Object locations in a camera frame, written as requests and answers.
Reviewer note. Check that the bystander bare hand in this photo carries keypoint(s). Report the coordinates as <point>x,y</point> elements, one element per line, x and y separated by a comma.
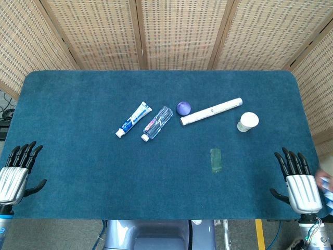
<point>322,174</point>

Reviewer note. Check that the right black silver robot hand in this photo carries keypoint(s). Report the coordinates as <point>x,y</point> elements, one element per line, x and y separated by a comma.
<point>303,190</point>

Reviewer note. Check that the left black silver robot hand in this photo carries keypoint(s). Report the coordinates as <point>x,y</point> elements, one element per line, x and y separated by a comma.
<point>13,182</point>

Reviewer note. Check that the blue white checkered cloth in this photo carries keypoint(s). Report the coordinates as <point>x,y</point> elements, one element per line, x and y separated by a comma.
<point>328,192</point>

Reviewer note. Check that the green strip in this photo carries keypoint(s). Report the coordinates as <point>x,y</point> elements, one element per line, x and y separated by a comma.
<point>216,161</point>

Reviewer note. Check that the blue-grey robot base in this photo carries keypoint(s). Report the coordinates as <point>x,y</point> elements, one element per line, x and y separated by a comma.
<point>156,234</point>

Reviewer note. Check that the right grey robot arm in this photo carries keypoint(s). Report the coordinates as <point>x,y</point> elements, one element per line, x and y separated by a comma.
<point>312,234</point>

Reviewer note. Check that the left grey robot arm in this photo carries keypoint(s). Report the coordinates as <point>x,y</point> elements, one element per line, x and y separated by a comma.
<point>4,229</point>

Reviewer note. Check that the black floor box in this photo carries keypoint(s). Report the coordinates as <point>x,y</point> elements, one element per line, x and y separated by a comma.
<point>4,131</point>

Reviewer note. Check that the blue carpet table cover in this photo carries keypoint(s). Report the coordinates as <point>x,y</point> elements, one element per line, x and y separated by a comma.
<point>78,156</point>

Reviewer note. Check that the white paper cup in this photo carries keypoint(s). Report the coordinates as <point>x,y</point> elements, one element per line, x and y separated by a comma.
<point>248,121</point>

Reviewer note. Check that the white table leg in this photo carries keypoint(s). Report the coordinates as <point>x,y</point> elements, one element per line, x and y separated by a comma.
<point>225,234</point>

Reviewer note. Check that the white paper roll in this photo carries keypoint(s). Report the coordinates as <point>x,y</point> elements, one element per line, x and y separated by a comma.
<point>212,111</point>

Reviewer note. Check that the blue white toothpaste tube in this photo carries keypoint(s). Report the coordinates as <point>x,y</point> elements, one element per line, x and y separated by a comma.
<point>134,118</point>

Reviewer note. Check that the purple ball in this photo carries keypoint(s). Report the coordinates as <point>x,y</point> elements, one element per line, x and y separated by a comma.
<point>184,108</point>

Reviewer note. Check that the clear plastic water bottle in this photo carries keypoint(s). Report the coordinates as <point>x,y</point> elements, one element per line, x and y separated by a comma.
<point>157,123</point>

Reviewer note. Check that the woven bamboo folding screen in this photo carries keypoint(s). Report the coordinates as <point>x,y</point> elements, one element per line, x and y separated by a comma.
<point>182,34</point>

